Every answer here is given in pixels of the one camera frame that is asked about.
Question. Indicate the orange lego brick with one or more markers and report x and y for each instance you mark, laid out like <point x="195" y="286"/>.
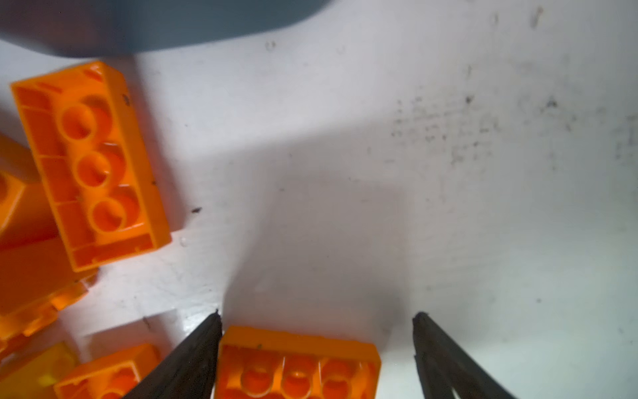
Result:
<point x="258" y="363"/>
<point x="112" y="376"/>
<point x="86" y="142"/>
<point x="26" y="216"/>

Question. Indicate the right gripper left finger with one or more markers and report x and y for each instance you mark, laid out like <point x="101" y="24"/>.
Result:
<point x="190" y="369"/>

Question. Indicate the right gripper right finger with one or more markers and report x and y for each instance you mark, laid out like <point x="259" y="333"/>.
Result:
<point x="445" y="370"/>

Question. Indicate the dark teal plastic container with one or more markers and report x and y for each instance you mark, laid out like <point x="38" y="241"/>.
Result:
<point x="98" y="29"/>

